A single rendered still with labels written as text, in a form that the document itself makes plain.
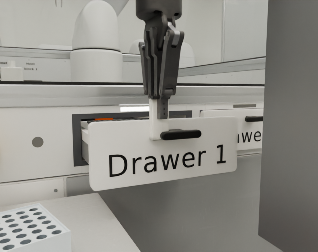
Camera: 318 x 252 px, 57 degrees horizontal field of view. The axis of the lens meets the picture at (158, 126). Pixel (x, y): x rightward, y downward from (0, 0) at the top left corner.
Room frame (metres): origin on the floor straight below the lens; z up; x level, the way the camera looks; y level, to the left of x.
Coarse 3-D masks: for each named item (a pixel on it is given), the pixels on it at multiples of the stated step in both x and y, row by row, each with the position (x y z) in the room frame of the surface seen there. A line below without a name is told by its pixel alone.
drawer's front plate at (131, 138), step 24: (144, 120) 0.49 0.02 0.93; (192, 120) 0.52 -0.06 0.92; (216, 120) 0.55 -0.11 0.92; (96, 144) 0.45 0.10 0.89; (120, 144) 0.47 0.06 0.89; (144, 144) 0.49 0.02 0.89; (168, 144) 0.50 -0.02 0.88; (192, 144) 0.53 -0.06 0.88; (216, 144) 0.55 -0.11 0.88; (96, 168) 0.45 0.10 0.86; (120, 168) 0.47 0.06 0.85; (168, 168) 0.50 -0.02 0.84; (192, 168) 0.53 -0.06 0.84; (216, 168) 0.55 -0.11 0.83
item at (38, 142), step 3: (33, 138) 0.58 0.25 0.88; (36, 138) 0.58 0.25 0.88; (39, 138) 0.58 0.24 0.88; (33, 141) 0.58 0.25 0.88; (36, 141) 0.58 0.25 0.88; (39, 141) 0.58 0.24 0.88; (42, 141) 0.58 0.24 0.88; (33, 144) 0.58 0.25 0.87; (36, 144) 0.58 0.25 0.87; (39, 144) 0.58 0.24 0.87; (42, 144) 0.58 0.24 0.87
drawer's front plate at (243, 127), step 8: (208, 112) 0.73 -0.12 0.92; (216, 112) 0.74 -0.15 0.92; (224, 112) 0.75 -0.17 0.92; (232, 112) 0.76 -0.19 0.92; (240, 112) 0.77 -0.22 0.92; (248, 112) 0.78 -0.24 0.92; (256, 112) 0.80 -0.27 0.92; (240, 120) 0.77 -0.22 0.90; (240, 128) 0.77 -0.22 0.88; (248, 128) 0.78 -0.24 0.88; (256, 128) 0.80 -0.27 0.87; (240, 136) 0.77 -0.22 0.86; (240, 144) 0.77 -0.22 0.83; (248, 144) 0.79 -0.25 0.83; (256, 144) 0.80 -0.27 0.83
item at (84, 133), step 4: (84, 124) 0.79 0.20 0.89; (88, 124) 0.80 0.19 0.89; (84, 128) 0.65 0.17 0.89; (84, 132) 0.59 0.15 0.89; (84, 136) 0.60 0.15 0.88; (84, 140) 0.60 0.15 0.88; (84, 144) 0.58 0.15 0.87; (84, 148) 0.59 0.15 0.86; (88, 148) 0.55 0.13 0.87; (84, 152) 0.59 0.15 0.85; (88, 152) 0.55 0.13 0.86; (84, 156) 0.59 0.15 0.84; (88, 156) 0.55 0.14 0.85; (88, 160) 0.55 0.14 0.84
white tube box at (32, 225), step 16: (16, 208) 0.43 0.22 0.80; (32, 208) 0.44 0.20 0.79; (0, 224) 0.38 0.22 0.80; (16, 224) 0.39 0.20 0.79; (32, 224) 0.38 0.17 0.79; (48, 224) 0.38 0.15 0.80; (0, 240) 0.34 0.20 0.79; (16, 240) 0.34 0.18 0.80; (32, 240) 0.34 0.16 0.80; (48, 240) 0.34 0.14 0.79; (64, 240) 0.35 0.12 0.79
